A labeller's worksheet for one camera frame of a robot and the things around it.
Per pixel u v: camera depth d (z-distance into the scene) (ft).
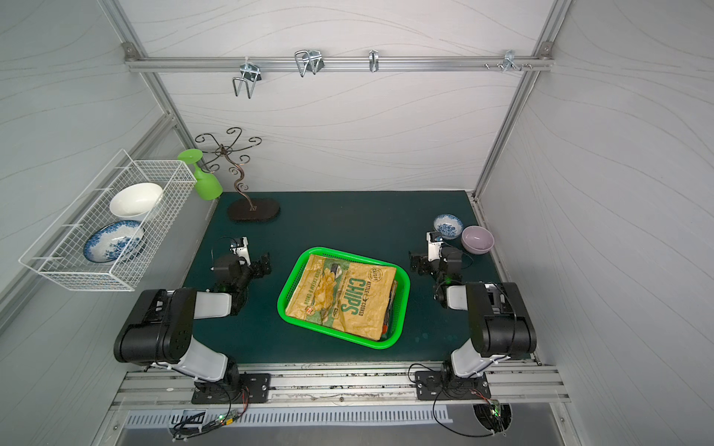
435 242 2.69
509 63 2.54
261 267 2.81
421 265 2.78
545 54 2.56
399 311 2.57
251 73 2.57
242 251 2.73
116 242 2.13
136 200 2.35
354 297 2.64
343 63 2.59
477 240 3.39
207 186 3.05
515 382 2.47
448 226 3.53
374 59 2.38
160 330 1.47
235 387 2.22
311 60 2.49
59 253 1.88
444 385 2.20
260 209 3.76
